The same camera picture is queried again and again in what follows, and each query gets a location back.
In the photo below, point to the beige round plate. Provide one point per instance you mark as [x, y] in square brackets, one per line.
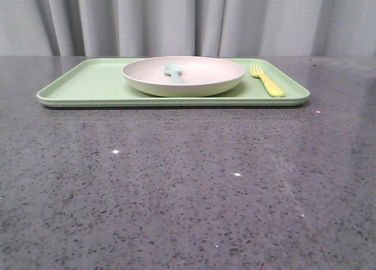
[201, 76]

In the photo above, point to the light blue plastic spoon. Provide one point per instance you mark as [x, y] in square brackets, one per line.
[174, 71]

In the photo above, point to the yellow plastic fork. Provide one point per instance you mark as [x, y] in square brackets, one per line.
[270, 86]

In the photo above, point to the light green plastic tray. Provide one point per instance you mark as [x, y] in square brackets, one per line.
[100, 83]

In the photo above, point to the grey pleated curtain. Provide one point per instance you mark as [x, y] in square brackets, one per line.
[227, 28]

